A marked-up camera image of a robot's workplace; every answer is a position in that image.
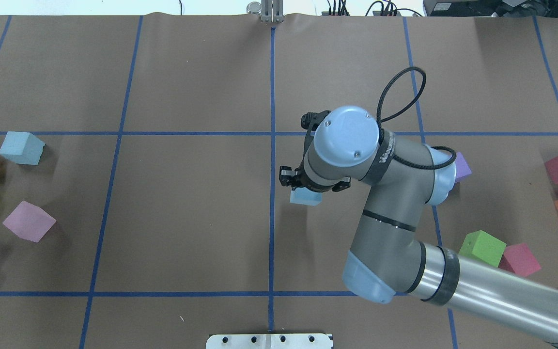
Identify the green foam block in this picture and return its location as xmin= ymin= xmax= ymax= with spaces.
xmin=458 ymin=230 xmax=507 ymax=268

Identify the pink foam block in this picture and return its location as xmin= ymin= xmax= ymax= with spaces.
xmin=498 ymin=243 xmax=542 ymax=277

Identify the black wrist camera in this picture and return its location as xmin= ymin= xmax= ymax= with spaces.
xmin=300 ymin=110 xmax=331 ymax=135

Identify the aluminium frame post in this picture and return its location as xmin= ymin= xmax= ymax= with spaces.
xmin=259 ymin=0 xmax=285 ymax=23

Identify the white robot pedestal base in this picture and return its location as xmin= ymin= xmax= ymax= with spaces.
xmin=205 ymin=333 xmax=335 ymax=349

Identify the black power strip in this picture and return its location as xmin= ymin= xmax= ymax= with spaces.
xmin=317 ymin=9 xmax=402 ymax=17

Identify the light blue foam block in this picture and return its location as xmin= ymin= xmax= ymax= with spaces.
xmin=290 ymin=188 xmax=323 ymax=207
xmin=0 ymin=131 xmax=45 ymax=166

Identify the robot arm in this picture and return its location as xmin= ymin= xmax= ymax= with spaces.
xmin=279 ymin=106 xmax=558 ymax=349

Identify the black laptop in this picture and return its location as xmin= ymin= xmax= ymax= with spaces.
xmin=422 ymin=0 xmax=558 ymax=18

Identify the lilac foam block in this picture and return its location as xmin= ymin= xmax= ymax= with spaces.
xmin=2 ymin=201 xmax=56 ymax=243

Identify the small metal cylinder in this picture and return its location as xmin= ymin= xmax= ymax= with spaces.
xmin=246 ymin=1 xmax=262 ymax=14

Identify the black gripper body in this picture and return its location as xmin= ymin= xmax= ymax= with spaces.
xmin=279 ymin=166 xmax=351 ymax=193

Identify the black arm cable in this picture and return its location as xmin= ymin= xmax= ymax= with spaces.
xmin=377 ymin=66 xmax=458 ymax=171

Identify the purple foam block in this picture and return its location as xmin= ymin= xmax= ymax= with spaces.
xmin=454 ymin=152 xmax=472 ymax=183

